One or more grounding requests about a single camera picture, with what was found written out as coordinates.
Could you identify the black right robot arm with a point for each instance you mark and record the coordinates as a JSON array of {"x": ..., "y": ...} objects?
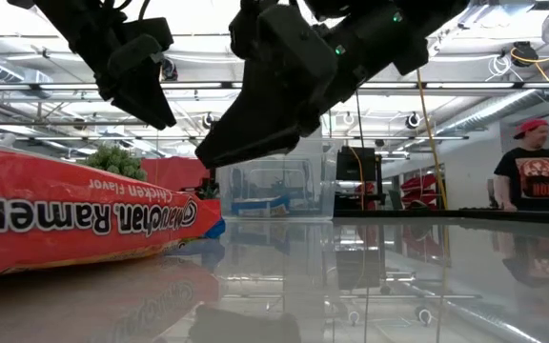
[{"x": 436, "y": 19}]

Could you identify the red background object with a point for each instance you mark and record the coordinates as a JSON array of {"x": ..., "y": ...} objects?
[{"x": 420, "y": 186}]

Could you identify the overhead LED light bar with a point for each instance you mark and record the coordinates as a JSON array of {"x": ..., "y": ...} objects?
[{"x": 470, "y": 86}]

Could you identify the green artificial plant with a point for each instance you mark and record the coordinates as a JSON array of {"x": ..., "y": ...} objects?
[{"x": 112, "y": 162}]

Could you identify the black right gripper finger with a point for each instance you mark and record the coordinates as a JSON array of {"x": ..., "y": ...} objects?
[
  {"x": 255, "y": 109},
  {"x": 265, "y": 143}
]

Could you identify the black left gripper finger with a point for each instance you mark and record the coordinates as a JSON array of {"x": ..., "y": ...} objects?
[
  {"x": 107, "y": 83},
  {"x": 148, "y": 95}
]

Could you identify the red background panel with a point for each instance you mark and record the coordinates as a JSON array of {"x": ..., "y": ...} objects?
[{"x": 174, "y": 174}]

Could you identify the blue ramen pack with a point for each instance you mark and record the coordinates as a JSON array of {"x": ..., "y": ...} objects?
[
  {"x": 216, "y": 229},
  {"x": 255, "y": 207}
]

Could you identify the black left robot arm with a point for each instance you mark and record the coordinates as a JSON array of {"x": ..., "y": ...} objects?
[{"x": 65, "y": 14}]

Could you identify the black computer case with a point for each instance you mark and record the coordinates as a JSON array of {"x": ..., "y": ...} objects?
[{"x": 351, "y": 164}]

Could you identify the person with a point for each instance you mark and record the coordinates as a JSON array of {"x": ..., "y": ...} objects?
[{"x": 532, "y": 181}]

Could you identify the orange chicken ramen pack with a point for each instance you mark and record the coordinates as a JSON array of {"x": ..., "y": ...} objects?
[{"x": 65, "y": 248}]

